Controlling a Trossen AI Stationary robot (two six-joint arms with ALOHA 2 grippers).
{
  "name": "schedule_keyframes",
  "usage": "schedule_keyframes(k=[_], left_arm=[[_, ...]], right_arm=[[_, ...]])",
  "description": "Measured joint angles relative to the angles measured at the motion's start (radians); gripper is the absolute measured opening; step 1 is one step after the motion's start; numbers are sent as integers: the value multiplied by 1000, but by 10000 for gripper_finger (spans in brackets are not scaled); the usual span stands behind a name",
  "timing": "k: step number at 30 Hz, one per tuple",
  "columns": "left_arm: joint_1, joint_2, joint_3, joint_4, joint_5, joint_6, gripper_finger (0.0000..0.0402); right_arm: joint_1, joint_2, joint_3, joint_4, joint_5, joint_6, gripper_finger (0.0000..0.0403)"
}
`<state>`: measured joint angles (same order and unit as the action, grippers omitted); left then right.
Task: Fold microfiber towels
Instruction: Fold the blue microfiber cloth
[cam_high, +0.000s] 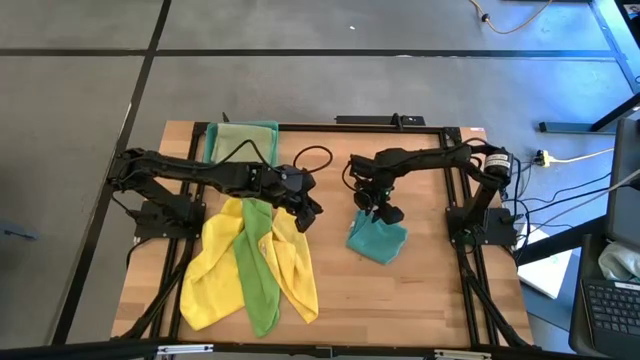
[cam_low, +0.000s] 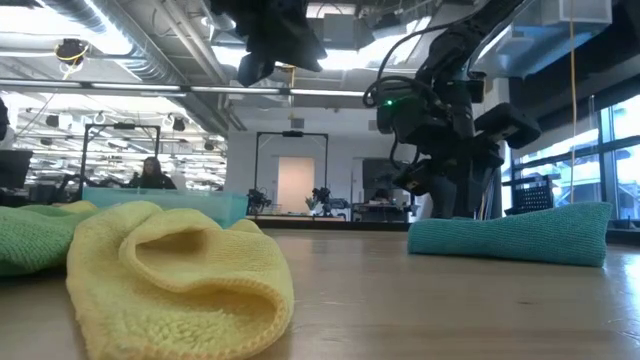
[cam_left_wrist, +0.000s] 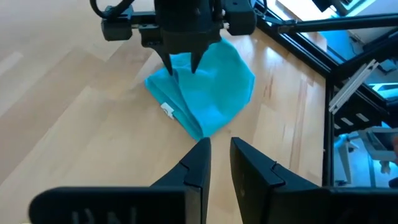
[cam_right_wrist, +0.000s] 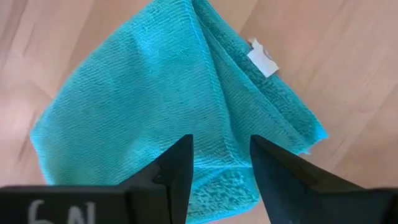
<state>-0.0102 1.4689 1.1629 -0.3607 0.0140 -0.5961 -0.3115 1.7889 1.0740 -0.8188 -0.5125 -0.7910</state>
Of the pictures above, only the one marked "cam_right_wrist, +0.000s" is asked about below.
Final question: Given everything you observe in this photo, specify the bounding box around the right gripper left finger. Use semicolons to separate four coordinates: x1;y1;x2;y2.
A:
119;134;195;224

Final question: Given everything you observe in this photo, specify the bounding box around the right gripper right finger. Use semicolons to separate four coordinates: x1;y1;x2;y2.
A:
250;134;398;224

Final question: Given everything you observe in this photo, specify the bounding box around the teal microfiber towel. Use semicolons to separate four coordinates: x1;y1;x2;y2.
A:
29;0;329;224

